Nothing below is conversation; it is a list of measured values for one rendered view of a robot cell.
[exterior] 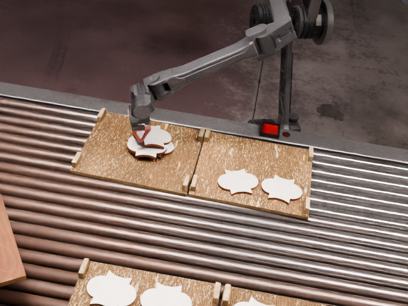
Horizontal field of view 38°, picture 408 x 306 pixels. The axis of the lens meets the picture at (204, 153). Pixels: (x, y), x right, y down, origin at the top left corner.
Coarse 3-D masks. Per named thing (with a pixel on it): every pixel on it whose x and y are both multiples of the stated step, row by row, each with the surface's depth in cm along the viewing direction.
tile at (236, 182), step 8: (224, 176) 206; (232, 176) 207; (240, 176) 207; (248, 176) 208; (224, 184) 204; (232, 184) 204; (240, 184) 204; (248, 184) 205; (256, 184) 205; (232, 192) 201; (240, 192) 202; (248, 192) 202
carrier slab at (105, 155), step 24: (120, 120) 226; (96, 144) 214; (120, 144) 216; (192, 144) 219; (72, 168) 204; (96, 168) 205; (120, 168) 206; (144, 168) 208; (168, 168) 209; (192, 168) 210; (168, 192) 201
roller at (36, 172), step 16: (32, 176) 204; (48, 176) 204; (64, 176) 203; (80, 176) 204; (128, 192) 202; (144, 192) 202; (160, 192) 202; (224, 208) 200; (240, 208) 200; (304, 224) 199; (320, 224) 199; (336, 224) 198; (352, 224) 199; (400, 240) 198
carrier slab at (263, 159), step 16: (208, 144) 220; (224, 144) 221; (240, 144) 222; (256, 144) 223; (272, 144) 224; (208, 160) 214; (224, 160) 214; (240, 160) 215; (256, 160) 216; (272, 160) 217; (288, 160) 218; (304, 160) 219; (208, 176) 208; (256, 176) 210; (272, 176) 211; (288, 176) 211; (304, 176) 212; (192, 192) 201; (208, 192) 201; (224, 192) 202; (256, 192) 204; (304, 192) 206; (256, 208) 199; (272, 208) 199; (288, 208) 199
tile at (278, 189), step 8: (264, 184) 205; (272, 184) 206; (280, 184) 206; (288, 184) 207; (264, 192) 204; (272, 192) 203; (280, 192) 203; (288, 192) 203; (296, 192) 204; (280, 200) 201; (288, 200) 200
